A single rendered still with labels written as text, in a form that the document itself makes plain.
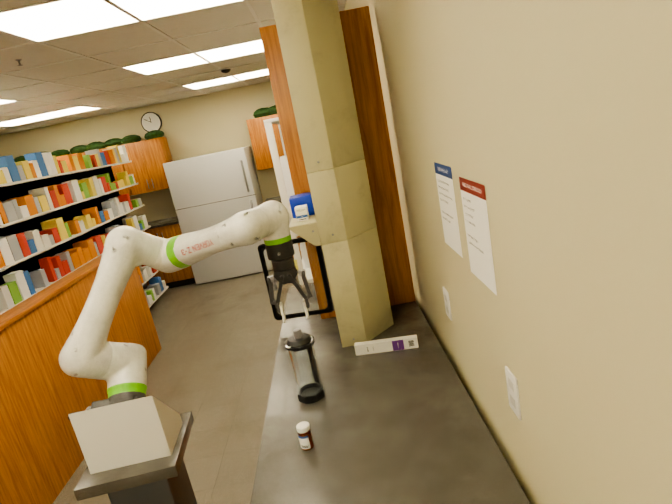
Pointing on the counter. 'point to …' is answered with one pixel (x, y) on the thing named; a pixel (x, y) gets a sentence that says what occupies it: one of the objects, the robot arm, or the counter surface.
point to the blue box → (301, 202)
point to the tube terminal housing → (351, 251)
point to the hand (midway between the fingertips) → (294, 312)
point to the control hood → (306, 229)
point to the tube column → (319, 82)
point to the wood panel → (386, 221)
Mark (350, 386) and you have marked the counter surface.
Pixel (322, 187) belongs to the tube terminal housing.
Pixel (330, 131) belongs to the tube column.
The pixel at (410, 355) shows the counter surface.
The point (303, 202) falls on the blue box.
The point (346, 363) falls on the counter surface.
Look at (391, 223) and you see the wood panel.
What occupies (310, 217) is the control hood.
